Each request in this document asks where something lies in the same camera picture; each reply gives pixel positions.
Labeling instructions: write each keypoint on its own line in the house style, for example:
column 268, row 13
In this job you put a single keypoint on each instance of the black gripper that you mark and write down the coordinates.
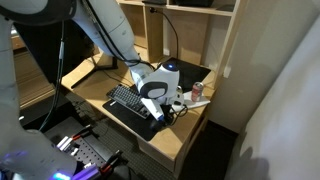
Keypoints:
column 168, row 113

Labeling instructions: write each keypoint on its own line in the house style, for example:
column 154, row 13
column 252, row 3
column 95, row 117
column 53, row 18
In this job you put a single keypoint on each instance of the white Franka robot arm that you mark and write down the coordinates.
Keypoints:
column 110, row 30

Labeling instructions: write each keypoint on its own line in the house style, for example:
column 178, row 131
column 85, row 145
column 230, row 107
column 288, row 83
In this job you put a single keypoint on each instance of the light wooden desk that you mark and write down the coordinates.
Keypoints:
column 173, row 140

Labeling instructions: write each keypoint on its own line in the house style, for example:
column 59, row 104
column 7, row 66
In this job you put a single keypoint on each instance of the black desk mat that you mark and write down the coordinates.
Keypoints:
column 133, row 123

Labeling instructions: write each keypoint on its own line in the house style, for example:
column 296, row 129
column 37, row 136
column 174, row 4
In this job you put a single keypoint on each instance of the black keyboard with grey keys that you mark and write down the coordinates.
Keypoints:
column 128, row 98

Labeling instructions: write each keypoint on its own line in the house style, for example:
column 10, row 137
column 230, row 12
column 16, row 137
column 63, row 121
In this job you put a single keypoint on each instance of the white paper napkin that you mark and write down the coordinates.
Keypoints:
column 200, row 104

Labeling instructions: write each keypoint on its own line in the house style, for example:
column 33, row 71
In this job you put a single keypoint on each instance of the red soda can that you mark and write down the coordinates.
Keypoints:
column 197, row 92

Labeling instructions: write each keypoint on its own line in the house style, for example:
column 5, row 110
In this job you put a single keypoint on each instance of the small white socket plate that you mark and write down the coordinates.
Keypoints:
column 166, row 52

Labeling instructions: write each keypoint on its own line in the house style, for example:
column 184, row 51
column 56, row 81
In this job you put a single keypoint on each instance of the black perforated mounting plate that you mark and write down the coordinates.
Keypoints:
column 86, row 153

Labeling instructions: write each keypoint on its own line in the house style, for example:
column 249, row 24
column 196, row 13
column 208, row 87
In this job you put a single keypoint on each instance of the light wooden shelf unit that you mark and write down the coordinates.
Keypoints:
column 193, row 40

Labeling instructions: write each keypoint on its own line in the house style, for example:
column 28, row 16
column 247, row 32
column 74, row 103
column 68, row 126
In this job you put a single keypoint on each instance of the pale flat floor plate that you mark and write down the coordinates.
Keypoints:
column 63, row 126

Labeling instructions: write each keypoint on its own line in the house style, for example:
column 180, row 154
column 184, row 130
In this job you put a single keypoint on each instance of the black flat device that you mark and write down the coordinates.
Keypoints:
column 193, row 2
column 155, row 1

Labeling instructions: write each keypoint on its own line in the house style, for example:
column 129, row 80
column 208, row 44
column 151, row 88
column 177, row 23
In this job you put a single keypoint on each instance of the wooden slatted furniture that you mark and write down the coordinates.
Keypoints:
column 33, row 83

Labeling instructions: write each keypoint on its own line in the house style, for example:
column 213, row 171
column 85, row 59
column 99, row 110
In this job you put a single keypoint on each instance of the silver wrist camera bar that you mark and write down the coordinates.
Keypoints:
column 151, row 107

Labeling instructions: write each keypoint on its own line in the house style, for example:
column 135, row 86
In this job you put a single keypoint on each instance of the white wall outlet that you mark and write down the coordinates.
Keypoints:
column 227, row 72

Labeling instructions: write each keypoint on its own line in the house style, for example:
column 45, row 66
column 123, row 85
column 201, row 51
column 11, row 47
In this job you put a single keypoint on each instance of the white bracket block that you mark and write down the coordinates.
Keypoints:
column 85, row 172
column 66, row 144

